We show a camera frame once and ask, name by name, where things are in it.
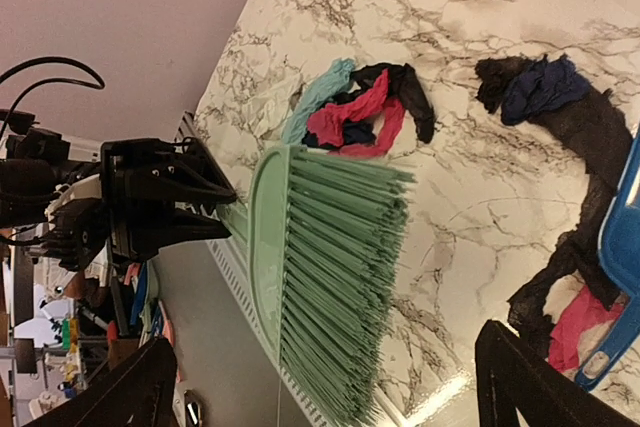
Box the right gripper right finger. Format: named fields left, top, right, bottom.
left=475, top=320, right=636, bottom=427

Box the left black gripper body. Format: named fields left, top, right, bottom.
left=100, top=138, right=189, bottom=263

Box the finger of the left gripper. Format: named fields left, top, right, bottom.
left=134, top=207, right=231, bottom=262
left=150, top=138, right=237, bottom=205

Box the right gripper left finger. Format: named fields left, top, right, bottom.
left=30, top=338, right=177, bottom=427

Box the green hand brush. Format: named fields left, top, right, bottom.
left=222, top=146, right=414, bottom=426

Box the blue plastic dustpan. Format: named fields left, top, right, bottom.
left=575, top=138, right=639, bottom=391

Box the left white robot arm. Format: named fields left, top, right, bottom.
left=1, top=127, right=238, bottom=272

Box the white crumpled paper scrap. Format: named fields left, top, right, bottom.
left=241, top=74, right=303, bottom=138

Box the light blue paper scrap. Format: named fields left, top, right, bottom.
left=281, top=58, right=356, bottom=145

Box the navy paper scrap left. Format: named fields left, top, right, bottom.
left=302, top=121, right=376, bottom=151

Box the black paper scrap left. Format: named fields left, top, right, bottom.
left=332, top=62, right=436, bottom=144

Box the black and navy paper scrap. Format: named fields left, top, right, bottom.
left=475, top=55, right=632, bottom=209

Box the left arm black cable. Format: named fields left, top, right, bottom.
left=0, top=56, right=106, bottom=123

